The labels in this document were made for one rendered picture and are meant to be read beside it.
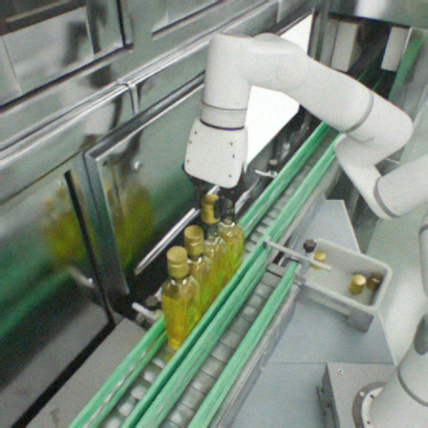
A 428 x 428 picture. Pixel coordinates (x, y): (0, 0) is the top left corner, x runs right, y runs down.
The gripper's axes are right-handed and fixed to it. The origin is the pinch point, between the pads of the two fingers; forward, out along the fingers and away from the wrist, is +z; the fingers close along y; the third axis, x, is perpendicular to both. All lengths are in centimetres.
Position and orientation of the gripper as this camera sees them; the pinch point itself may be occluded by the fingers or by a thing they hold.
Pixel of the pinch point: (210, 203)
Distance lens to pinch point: 75.9
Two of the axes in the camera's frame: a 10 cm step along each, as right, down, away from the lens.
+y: 8.6, 3.5, -3.8
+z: -1.3, 8.6, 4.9
